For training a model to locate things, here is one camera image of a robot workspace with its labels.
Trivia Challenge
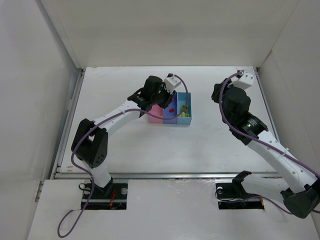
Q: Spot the green lego block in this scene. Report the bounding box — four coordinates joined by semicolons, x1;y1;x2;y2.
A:
181;104;188;112

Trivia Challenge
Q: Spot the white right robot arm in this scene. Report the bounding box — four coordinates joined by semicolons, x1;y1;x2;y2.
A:
211;80;320;219

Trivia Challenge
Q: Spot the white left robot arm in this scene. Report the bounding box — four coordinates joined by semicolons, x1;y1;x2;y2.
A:
71;74;181;197

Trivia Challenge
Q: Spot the pink bin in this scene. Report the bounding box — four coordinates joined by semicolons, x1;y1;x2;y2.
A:
147;105;164;124

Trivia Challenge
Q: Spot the pale green lego brick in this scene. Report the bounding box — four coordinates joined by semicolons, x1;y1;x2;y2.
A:
179;112;190;118

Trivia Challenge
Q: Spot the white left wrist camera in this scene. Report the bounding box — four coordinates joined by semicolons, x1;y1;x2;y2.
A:
163;73;182;94

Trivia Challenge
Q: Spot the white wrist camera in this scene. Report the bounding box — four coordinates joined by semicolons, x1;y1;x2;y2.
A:
163;73;182;94
227;69;255;90

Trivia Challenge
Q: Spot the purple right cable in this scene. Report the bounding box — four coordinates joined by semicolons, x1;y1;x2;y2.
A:
219;71;320;215

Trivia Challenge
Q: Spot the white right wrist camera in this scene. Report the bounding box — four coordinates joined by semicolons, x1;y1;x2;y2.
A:
227;69;255;90

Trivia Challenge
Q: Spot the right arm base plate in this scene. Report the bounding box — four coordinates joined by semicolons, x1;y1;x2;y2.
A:
215;170;265;210

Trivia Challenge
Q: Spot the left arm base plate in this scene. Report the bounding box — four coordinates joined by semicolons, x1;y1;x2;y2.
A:
84;182;128;211

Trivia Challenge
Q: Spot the aluminium rail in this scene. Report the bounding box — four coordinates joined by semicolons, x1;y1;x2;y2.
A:
51;171;291;180

